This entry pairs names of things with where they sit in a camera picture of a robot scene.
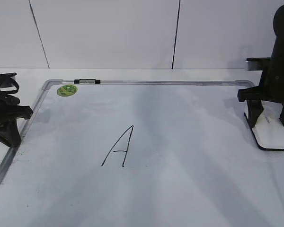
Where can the white board with aluminium frame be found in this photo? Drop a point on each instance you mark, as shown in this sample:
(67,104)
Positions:
(142,154)

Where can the black grey board hanger clip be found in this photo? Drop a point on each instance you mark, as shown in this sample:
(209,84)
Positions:
(87,81)

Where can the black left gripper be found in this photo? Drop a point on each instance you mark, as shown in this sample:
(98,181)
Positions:
(10,110)

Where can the white rectangular board eraser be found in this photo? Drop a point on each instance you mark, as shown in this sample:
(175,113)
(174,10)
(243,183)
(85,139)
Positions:
(268,131)

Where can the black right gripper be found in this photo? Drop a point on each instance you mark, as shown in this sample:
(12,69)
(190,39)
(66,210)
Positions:
(271,85)

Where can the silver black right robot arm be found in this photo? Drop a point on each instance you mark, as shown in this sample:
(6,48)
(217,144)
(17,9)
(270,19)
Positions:
(271,84)

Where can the green round magnet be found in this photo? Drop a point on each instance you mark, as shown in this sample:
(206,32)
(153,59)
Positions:
(67,90)

